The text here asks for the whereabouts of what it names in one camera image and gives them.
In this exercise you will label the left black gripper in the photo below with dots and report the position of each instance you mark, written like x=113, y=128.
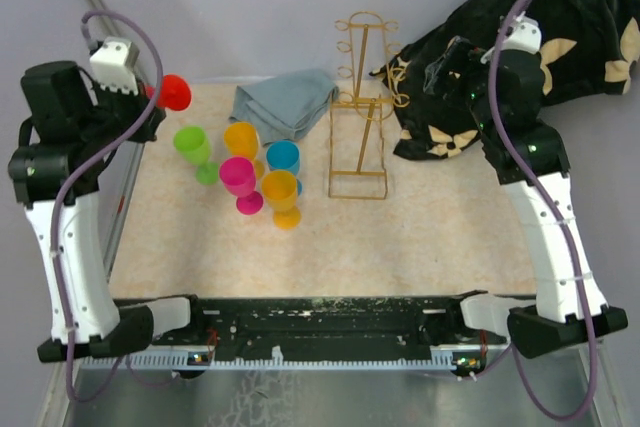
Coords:
x=149, y=129

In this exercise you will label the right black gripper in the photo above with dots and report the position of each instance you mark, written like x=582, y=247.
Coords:
x=460, y=57

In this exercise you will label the red plastic wine glass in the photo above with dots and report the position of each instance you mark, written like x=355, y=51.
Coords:
x=175, y=94

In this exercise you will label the green plastic wine glass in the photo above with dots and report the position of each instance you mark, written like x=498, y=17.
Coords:
x=193, y=144

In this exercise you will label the orange plastic wine glass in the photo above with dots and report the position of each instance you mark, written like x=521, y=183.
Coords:
x=280, y=190
x=241, y=139

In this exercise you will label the pink plastic wine glass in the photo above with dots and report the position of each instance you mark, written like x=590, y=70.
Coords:
x=238, y=177

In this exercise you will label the blue plastic wine glass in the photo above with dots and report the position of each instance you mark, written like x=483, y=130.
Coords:
x=285, y=155

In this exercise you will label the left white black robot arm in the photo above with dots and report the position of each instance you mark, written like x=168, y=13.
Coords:
x=75, y=116

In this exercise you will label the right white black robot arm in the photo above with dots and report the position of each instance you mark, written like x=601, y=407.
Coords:
x=542, y=199

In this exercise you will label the black floral blanket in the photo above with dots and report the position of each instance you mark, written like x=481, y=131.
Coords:
x=588, y=47

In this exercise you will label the grey folded cloth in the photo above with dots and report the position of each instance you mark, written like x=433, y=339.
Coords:
x=284, y=107

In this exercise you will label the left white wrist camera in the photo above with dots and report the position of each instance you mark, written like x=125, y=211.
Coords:
x=113, y=65

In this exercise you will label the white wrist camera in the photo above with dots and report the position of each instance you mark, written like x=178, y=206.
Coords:
x=113, y=65
x=523, y=34

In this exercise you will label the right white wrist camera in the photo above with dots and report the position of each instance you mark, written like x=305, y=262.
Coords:
x=523, y=34

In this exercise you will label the gold wire glass rack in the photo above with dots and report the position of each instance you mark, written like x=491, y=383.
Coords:
x=363, y=28

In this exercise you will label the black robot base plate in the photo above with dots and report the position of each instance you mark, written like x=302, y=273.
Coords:
x=333, y=329

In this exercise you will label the white slotted cable duct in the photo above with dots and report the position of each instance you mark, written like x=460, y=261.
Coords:
x=189, y=360

